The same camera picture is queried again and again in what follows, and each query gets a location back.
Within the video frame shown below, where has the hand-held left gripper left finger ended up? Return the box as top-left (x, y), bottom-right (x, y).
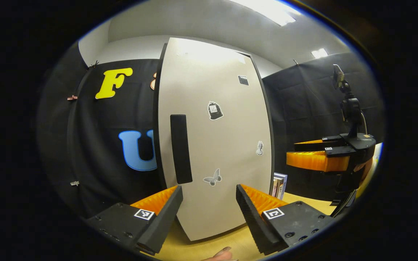
top-left (85, 185), bottom-right (184, 255)

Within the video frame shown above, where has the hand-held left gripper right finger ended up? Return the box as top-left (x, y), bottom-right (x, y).
top-left (235, 183), bottom-right (335, 256)

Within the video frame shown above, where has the beige cabinet door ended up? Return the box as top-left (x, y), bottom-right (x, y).
top-left (157, 37), bottom-right (273, 241)

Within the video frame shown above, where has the dark grey cabinet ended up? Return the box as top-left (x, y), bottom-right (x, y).
top-left (153, 36), bottom-right (275, 241)

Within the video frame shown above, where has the black backdrop cloth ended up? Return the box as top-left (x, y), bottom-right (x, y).
top-left (37, 42), bottom-right (384, 218)

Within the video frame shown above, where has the large ceiling light panel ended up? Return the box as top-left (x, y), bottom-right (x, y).
top-left (231, 0), bottom-right (302, 26)

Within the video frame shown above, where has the black cabinet door handle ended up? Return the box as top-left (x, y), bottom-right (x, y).
top-left (170, 114), bottom-right (193, 185)

